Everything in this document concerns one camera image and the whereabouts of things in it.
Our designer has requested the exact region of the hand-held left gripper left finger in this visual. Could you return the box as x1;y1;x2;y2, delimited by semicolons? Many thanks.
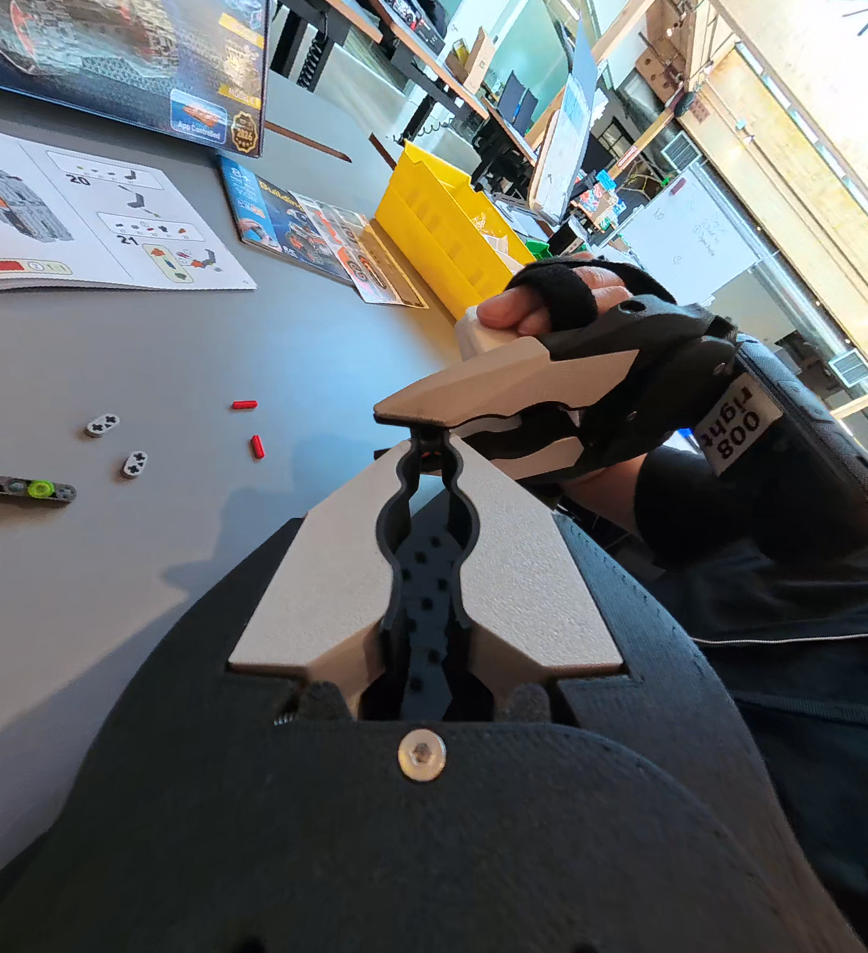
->
229;439;416;717

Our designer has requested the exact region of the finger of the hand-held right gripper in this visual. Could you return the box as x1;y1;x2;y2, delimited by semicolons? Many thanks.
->
449;408;606;485
373;335;642;431

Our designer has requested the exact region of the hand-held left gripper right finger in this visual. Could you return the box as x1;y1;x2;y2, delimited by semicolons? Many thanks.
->
440;434;625;714

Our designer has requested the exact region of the grey angled beam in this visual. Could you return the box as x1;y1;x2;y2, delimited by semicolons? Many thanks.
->
0;423;77;506

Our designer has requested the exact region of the person's right forearm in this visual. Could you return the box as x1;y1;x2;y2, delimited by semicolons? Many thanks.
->
561;458;647;537

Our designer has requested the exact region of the person's right hand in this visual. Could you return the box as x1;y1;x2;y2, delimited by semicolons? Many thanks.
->
475;264;634;338

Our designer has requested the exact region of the black perforated panel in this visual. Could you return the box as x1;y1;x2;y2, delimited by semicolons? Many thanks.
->
385;491;480;722

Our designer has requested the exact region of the whiteboard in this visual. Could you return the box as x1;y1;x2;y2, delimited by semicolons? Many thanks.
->
620;167;759;306

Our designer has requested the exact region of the orange sticker sheet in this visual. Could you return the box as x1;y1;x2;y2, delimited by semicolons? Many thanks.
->
292;195;429;308

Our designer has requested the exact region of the yellow storage bin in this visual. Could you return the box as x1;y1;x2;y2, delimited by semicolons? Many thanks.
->
374;140;538;321

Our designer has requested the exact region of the standing sign board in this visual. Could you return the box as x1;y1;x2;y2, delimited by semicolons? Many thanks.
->
527;22;600;224

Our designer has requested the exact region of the small blue booklet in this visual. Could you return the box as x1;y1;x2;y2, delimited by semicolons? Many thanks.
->
218;155;353;284

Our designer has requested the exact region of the long wooden table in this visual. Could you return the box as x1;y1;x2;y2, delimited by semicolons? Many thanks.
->
278;0;539;165

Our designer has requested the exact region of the cardboard box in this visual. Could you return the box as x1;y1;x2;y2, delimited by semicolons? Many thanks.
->
464;28;496;94

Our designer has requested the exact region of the open instruction booklet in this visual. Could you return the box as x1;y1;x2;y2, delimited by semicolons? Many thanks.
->
0;119;258;297

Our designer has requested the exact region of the robot kit box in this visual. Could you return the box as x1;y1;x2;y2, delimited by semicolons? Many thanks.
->
0;0;271;159

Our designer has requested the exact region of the thin white cable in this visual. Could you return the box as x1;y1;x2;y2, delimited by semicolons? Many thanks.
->
691;631;868;646

